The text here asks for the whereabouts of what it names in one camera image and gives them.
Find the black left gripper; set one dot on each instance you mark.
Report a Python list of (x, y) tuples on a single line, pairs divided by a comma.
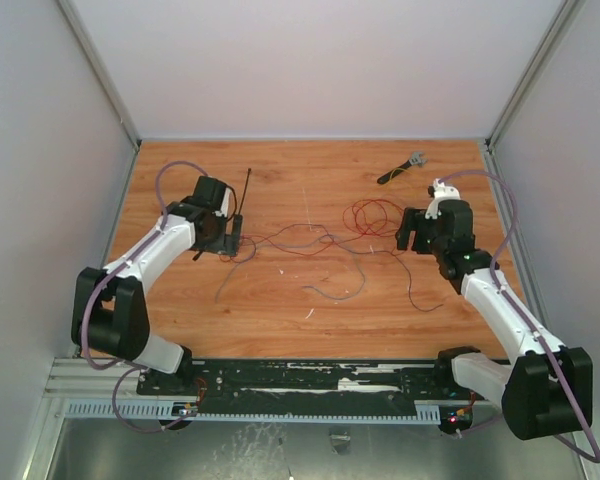
[(227, 243)]

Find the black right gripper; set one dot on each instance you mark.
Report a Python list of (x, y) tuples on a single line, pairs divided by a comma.
[(421, 231)]

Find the black zip tie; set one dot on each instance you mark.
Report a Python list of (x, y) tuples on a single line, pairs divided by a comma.
[(244, 192)]

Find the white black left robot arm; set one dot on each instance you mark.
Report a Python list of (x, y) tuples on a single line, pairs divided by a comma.
[(110, 314)]

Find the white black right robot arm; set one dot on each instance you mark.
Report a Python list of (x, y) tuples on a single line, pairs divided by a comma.
[(546, 389)]

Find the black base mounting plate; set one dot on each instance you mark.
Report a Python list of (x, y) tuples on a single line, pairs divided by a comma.
[(309, 387)]

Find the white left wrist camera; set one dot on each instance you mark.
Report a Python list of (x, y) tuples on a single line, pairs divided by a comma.
[(223, 210)]

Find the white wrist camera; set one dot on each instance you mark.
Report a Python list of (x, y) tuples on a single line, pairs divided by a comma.
[(440, 191), (223, 210)]

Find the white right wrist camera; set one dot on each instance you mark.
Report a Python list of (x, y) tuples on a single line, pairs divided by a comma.
[(440, 191)]

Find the adjustable wrench black handle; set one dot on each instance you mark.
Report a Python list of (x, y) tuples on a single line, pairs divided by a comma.
[(416, 159)]

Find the aluminium frame rail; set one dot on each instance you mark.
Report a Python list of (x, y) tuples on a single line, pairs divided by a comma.
[(75, 378)]

